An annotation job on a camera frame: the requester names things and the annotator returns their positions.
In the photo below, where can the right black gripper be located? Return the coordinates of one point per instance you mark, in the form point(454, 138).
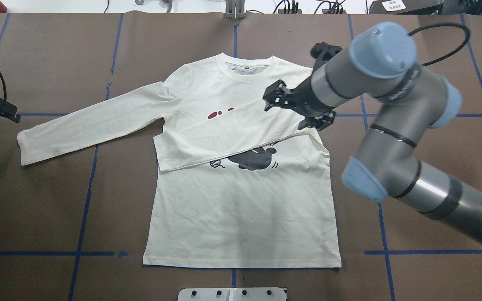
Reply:
point(305, 100)

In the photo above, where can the cream long-sleeve cat shirt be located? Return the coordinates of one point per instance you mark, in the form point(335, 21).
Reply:
point(237, 187)

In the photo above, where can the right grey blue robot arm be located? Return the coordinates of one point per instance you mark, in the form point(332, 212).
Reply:
point(382, 62)

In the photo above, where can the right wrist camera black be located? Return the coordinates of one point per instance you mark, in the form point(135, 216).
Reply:
point(323, 52)

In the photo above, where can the aluminium frame post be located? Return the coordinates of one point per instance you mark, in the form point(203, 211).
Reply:
point(235, 9)

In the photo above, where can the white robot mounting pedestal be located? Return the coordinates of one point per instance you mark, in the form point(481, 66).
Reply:
point(234, 294)

